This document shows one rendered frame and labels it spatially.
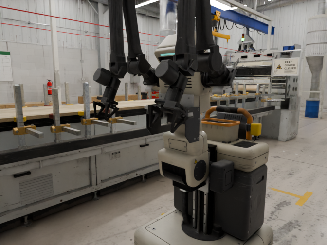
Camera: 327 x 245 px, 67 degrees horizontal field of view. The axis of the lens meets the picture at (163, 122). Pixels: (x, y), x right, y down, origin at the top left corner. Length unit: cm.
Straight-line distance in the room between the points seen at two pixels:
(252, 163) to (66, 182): 168
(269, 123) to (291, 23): 723
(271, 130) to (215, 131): 417
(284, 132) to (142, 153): 328
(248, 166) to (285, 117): 402
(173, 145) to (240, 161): 36
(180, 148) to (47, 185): 144
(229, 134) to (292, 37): 1079
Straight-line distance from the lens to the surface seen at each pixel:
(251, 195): 144
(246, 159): 135
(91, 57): 1041
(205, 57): 99
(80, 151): 216
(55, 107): 201
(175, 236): 156
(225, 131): 143
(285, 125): 536
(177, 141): 125
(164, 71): 81
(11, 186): 230
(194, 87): 115
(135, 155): 282
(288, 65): 529
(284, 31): 1223
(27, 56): 947
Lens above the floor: 116
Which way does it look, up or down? 9 degrees down
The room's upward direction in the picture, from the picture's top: straight up
